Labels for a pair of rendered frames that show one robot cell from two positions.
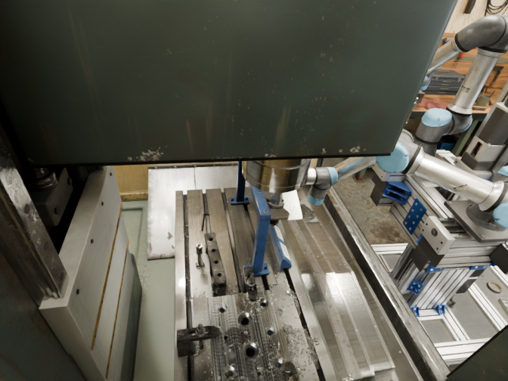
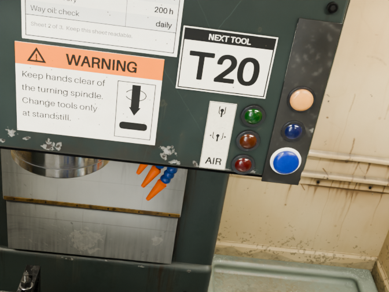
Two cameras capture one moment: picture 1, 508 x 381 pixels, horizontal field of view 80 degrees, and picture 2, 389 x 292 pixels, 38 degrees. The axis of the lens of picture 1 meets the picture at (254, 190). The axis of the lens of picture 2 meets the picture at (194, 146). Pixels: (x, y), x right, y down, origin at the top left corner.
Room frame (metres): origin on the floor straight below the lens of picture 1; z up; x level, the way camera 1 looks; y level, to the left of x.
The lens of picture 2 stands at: (0.95, -0.74, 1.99)
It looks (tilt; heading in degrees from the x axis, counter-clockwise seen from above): 30 degrees down; 100
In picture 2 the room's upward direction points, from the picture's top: 9 degrees clockwise
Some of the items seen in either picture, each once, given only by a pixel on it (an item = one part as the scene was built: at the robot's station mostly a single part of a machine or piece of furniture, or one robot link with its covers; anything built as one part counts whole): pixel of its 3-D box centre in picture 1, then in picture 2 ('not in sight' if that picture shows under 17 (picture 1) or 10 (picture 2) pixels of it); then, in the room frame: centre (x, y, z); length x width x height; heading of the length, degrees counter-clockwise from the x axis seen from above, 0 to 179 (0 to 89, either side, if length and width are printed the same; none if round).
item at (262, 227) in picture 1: (259, 246); not in sight; (0.78, -0.05, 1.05); 0.10 x 0.05 x 0.30; 105
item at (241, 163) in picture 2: not in sight; (243, 164); (0.90, -0.18, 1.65); 0.02 x 0.01 x 0.02; 15
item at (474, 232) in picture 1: (485, 223); not in sight; (0.96, -0.96, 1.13); 0.36 x 0.22 x 0.06; 101
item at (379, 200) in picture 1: (404, 194); not in sight; (1.43, -0.87, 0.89); 0.36 x 0.10 x 0.09; 101
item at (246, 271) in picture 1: (249, 286); not in sight; (0.65, -0.02, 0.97); 0.13 x 0.03 x 0.15; 15
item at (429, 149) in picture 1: (422, 144); not in sight; (1.45, -0.85, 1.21); 0.15 x 0.15 x 0.10
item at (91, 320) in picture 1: (107, 280); (95, 177); (0.50, 0.39, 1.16); 0.48 x 0.05 x 0.51; 15
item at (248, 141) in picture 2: not in sight; (248, 141); (0.90, -0.18, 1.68); 0.02 x 0.01 x 0.02; 15
